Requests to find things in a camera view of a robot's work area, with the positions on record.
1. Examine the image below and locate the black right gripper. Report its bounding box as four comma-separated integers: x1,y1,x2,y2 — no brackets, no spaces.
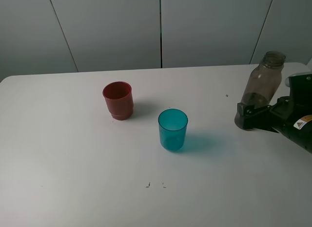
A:
236,96,312,153

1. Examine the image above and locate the smoky translucent water bottle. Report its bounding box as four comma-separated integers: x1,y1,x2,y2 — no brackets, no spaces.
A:
234,51,287,131

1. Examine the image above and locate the teal translucent plastic cup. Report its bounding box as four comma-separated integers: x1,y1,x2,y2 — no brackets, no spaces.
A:
158,108,188,151

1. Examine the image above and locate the red plastic cup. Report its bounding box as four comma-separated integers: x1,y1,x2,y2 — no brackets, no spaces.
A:
102,82,134,121

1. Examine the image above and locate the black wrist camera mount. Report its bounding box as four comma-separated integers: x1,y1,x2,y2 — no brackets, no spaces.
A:
285,71,312,115

